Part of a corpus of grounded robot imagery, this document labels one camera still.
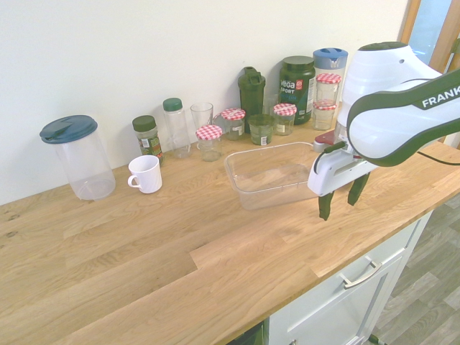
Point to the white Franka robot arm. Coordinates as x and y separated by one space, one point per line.
377 90

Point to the clear rectangular plastic container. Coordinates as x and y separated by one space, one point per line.
269 179

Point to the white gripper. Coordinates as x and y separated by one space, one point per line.
330 172

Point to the clear pitcher light blue lid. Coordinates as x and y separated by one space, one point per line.
330 59

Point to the small green glass jar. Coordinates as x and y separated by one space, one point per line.
261 129

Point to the glass jar red checkered lid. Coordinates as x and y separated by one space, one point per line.
233 124
327 88
284 118
209 142
324 116

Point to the spice jar dark green lid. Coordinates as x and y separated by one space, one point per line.
149 140

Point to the white ceramic mug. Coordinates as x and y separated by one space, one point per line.
145 174

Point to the clear bottle green cap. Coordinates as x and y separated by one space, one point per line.
177 129

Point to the large clear jug blue lid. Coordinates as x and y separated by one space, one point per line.
84 158

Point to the dark green Vega protein tub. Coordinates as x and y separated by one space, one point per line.
296 90

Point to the white lower cabinet door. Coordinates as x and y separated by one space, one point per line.
345 309

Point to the white cabinet drawer front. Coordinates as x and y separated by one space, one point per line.
381 248

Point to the dark green shaker bottle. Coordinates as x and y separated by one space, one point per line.
251 93

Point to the tall clear drinking glass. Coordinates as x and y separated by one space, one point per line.
201 115

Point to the wooden door frame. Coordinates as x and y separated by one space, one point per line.
409 21

